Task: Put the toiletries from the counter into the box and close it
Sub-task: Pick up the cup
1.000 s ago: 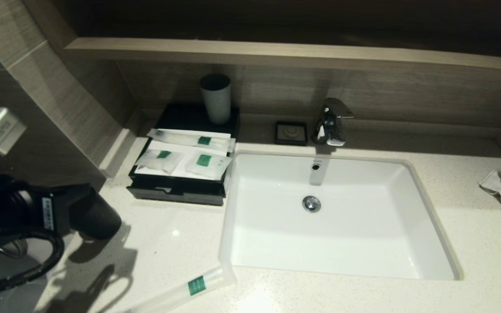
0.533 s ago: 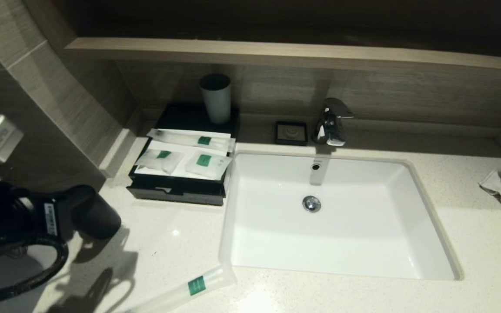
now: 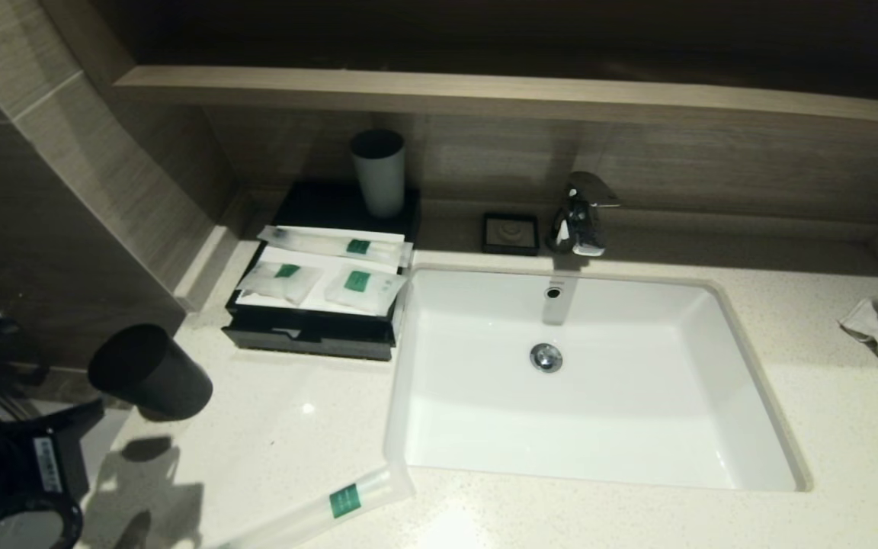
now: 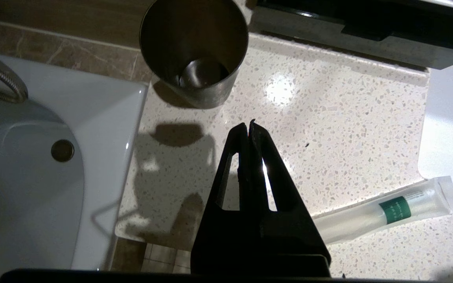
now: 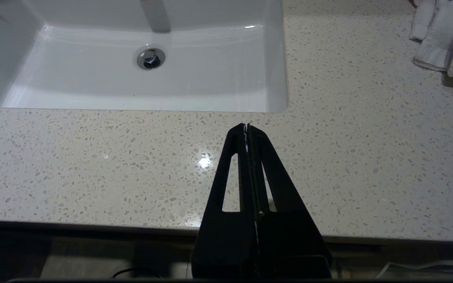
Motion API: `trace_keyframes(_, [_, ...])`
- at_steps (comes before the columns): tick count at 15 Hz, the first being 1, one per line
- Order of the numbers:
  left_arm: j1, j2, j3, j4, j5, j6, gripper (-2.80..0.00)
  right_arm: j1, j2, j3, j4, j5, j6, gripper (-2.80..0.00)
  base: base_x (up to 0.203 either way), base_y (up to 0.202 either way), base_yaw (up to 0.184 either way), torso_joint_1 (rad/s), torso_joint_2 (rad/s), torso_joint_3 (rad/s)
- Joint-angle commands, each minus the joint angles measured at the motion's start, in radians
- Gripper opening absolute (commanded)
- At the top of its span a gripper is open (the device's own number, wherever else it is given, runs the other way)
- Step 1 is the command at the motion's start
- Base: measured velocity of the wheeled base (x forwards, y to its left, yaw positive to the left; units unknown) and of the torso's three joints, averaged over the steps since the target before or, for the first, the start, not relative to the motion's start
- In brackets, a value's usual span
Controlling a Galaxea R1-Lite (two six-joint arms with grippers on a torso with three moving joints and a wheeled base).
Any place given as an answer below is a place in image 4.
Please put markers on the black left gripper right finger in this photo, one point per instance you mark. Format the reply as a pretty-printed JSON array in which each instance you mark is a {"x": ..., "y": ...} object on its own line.
[{"x": 293, "y": 243}]

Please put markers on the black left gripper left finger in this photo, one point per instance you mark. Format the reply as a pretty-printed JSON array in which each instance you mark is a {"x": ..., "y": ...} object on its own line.
[{"x": 218, "y": 236}]

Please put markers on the dark metal cup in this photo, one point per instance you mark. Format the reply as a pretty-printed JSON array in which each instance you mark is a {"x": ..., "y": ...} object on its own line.
[{"x": 163, "y": 59}]

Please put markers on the black amenity tray with packets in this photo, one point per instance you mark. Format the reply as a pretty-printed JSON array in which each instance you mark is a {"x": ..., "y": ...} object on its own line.
[{"x": 328, "y": 43}]

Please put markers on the long clear packet green label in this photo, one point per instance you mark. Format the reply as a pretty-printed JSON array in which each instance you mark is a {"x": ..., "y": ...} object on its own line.
[{"x": 368, "y": 220}]

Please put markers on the white bathtub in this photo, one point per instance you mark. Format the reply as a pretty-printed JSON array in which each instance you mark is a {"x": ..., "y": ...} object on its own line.
[{"x": 104, "y": 137}]

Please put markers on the bathtub drain plug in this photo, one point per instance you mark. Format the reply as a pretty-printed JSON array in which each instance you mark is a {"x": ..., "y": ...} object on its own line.
[{"x": 62, "y": 151}]

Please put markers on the white ceramic sink basin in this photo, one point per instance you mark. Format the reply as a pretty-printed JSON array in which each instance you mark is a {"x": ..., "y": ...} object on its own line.
[{"x": 450, "y": 118}]

